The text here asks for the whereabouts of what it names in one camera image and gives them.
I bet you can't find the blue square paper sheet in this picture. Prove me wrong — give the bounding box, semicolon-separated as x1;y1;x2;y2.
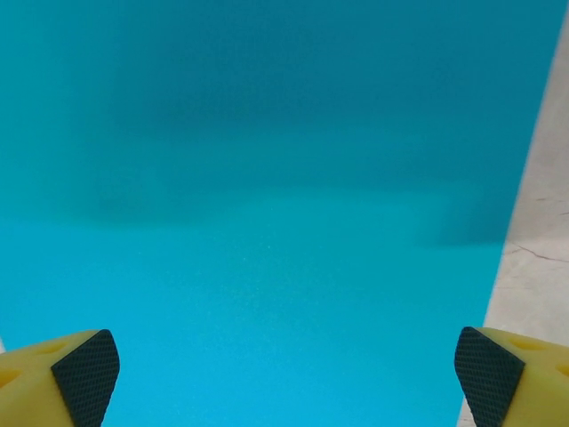
0;0;568;427

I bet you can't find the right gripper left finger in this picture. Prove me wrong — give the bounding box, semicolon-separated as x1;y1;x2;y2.
0;328;121;427

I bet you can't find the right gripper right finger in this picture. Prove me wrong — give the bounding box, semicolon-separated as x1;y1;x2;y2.
453;326;569;427

